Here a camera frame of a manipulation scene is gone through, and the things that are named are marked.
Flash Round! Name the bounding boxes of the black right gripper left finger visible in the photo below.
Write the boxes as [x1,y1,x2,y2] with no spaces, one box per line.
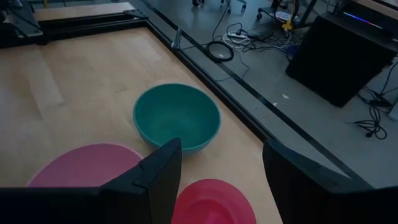
[99,138,183,224]

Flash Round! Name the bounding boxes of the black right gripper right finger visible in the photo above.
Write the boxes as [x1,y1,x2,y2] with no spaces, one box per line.
[262,139,374,224]

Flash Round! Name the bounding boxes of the pink-red plastic bowl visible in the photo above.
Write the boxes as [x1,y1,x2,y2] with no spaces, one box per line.
[170,179,257,224]

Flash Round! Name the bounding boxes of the teal plastic bowl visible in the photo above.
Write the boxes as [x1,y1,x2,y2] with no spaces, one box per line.
[132,83,222,152]

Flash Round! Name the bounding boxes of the pink plastic plate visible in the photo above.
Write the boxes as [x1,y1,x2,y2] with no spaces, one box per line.
[27,142,144,188]

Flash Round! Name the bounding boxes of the black computer case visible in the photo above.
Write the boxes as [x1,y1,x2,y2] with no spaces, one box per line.
[285,0,398,108]

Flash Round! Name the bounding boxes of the white power strip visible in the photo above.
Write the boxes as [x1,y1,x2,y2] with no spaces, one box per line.
[228,30,248,40]

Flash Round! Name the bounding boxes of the office chair wheeled base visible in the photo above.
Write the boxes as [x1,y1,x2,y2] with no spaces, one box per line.
[191,0,248,10]

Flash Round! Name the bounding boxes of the black floor cable bundle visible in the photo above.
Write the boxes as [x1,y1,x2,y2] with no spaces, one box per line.
[345,58,398,141]

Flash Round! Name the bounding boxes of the black aluminium table frame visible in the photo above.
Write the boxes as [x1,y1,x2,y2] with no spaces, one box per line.
[0,9,373,189]

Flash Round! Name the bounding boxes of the black round floor ring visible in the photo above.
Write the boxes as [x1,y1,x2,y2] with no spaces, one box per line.
[205,40,235,63]

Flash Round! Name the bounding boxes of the small table edge bracket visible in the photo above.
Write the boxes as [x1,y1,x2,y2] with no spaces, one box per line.
[171,27,183,50]

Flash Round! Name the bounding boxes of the white coiled cable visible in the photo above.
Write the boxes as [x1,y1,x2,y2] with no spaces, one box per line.
[222,32,253,50]

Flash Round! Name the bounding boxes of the long black floor cable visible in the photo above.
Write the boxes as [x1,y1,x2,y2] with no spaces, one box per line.
[211,0,233,42]

